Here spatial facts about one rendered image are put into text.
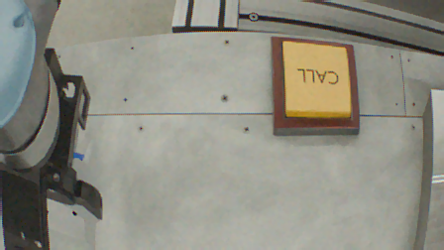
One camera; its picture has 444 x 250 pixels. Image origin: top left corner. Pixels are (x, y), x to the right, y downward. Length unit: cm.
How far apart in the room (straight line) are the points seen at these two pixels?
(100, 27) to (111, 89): 89
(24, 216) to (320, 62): 39
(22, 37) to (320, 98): 50
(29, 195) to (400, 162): 44
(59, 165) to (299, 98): 31
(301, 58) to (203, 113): 10
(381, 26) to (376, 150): 68
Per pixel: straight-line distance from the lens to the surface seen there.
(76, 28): 193
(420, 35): 168
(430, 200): 91
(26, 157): 63
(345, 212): 99
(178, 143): 101
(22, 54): 52
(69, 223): 84
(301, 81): 98
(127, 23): 191
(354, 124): 99
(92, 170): 81
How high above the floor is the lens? 177
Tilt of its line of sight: 74 degrees down
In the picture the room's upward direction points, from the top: 9 degrees counter-clockwise
